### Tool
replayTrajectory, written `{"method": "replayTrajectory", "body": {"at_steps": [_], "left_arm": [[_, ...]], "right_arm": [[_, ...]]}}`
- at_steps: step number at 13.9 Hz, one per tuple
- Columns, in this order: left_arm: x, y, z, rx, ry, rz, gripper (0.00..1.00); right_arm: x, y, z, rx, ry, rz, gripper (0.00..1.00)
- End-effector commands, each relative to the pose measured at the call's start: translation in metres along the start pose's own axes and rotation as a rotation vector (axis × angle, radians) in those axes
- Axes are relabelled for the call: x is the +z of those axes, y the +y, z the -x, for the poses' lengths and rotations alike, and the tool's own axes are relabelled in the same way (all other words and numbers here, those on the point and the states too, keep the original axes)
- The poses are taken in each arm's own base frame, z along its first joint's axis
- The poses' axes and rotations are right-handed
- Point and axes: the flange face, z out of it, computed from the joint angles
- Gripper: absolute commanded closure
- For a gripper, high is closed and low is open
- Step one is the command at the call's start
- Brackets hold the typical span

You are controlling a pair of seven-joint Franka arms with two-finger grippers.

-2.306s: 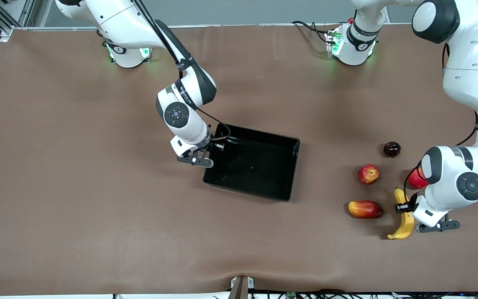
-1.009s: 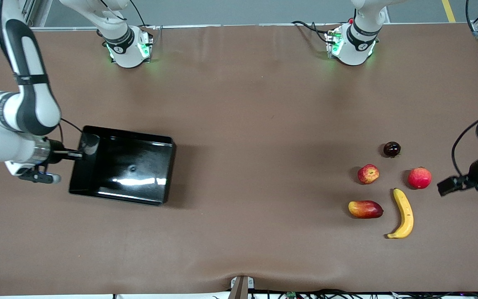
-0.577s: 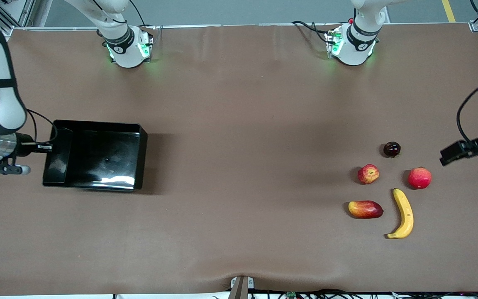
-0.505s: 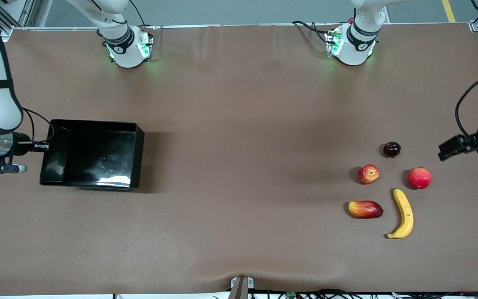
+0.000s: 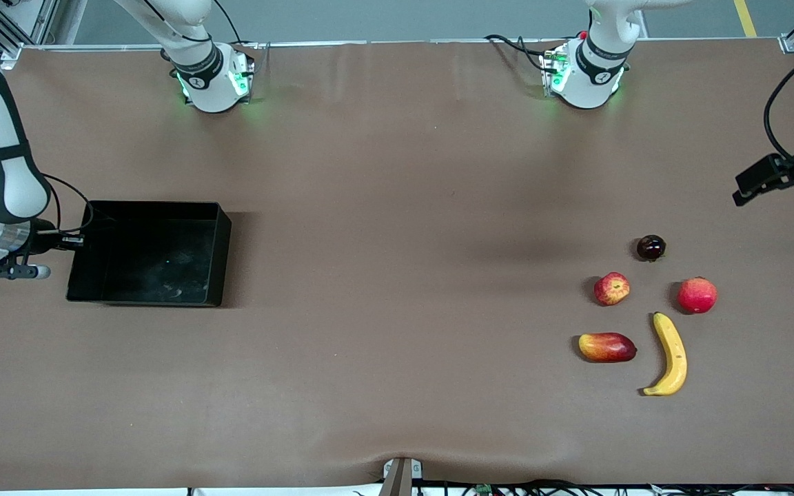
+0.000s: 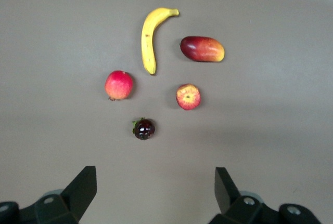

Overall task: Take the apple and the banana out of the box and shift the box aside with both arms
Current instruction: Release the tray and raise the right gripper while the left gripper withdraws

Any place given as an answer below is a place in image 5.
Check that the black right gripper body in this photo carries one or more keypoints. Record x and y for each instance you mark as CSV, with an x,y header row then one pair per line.
x,y
41,241

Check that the black plastic box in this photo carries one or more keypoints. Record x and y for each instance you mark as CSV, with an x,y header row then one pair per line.
x,y
149,262

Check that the small red yellow apple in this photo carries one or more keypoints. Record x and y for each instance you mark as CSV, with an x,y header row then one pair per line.
x,y
611,288

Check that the yellow banana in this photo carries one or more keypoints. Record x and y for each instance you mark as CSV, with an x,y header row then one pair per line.
x,y
673,351

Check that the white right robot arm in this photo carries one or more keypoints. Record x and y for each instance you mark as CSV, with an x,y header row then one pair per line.
x,y
7,186

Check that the round red peach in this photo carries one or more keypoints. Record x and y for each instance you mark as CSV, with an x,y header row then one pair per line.
x,y
697,295

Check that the dark purple plum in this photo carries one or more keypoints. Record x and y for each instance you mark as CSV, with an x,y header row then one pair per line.
x,y
650,248

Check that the yellow floor tape strip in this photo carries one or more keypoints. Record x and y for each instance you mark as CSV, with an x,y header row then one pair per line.
x,y
744,17

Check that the red yellow mango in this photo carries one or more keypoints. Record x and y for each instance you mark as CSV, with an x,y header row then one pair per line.
x,y
607,347

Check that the small green circuit board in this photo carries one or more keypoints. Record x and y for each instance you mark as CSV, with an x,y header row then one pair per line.
x,y
484,489

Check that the silver table edge rail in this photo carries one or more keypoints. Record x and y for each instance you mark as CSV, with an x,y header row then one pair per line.
x,y
404,42

